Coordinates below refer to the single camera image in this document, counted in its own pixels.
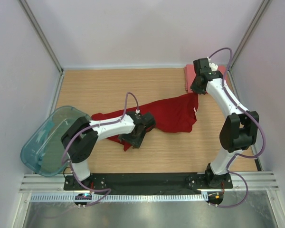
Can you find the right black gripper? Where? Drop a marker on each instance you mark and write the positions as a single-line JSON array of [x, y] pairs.
[[194, 89]]

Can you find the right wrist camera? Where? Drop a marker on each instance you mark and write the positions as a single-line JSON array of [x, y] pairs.
[[213, 66]]

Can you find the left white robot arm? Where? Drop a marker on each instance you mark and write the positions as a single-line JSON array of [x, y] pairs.
[[82, 136]]

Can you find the dark red t shirt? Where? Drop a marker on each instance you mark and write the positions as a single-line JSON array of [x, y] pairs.
[[174, 115]]

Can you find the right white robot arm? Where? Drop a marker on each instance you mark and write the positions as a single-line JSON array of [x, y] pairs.
[[239, 130]]

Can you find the slotted cable duct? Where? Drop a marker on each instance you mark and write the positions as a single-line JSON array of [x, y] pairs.
[[84, 197]]

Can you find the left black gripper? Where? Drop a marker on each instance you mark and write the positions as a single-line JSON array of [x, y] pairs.
[[136, 142]]

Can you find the folded pink t shirt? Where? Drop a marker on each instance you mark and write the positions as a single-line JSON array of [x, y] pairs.
[[189, 76]]

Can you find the teal plastic bin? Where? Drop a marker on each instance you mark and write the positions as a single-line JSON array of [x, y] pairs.
[[43, 151]]

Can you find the aluminium frame rail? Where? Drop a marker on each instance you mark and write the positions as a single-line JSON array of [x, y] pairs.
[[29, 13]]

